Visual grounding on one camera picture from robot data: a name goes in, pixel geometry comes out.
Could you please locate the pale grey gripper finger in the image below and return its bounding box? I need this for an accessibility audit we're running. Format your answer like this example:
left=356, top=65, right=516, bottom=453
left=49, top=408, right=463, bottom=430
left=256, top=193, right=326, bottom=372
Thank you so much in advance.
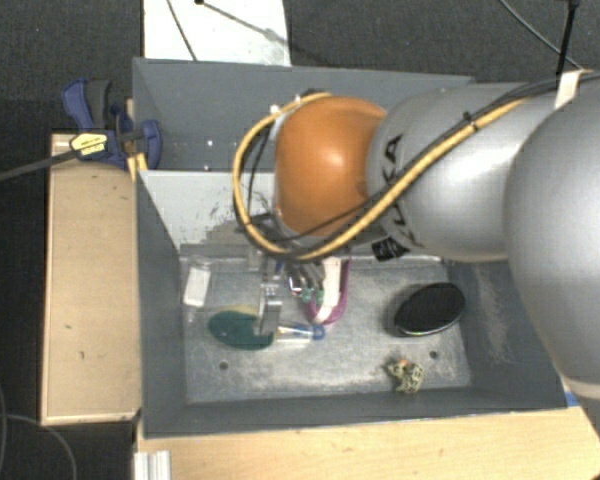
left=256, top=288, right=271, bottom=337
left=268, top=292, right=285, bottom=337

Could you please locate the blue and clear small tool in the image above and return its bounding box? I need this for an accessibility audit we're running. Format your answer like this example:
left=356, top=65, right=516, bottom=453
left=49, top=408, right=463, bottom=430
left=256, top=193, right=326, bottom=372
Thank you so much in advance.
left=275, top=321, right=327, bottom=343

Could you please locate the green and yellow sponge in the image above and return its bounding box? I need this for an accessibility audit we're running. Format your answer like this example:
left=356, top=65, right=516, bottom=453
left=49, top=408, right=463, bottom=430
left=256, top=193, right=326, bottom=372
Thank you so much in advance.
left=207, top=305, right=277, bottom=354

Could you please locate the clear plastic cup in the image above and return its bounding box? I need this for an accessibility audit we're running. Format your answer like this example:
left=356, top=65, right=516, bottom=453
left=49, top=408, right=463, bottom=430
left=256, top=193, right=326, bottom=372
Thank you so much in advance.
left=181, top=262, right=214, bottom=309

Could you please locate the grey metal bin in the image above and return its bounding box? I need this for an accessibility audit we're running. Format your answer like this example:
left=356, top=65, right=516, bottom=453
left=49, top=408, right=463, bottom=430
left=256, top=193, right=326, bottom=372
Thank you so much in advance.
left=131, top=56, right=569, bottom=439

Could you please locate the yellow spotted toy animal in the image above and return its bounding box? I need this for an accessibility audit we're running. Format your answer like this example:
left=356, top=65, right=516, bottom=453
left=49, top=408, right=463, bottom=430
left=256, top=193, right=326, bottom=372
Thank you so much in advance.
left=384, top=357, right=426, bottom=396

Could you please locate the black oval disc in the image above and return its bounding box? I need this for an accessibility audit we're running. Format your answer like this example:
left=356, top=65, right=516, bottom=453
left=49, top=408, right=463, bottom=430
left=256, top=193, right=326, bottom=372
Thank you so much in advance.
left=393, top=282, right=467, bottom=339

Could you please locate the pale wood flat board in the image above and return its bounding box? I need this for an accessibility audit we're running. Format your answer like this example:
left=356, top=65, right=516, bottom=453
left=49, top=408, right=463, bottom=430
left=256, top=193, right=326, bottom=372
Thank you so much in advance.
left=39, top=132, right=144, bottom=427

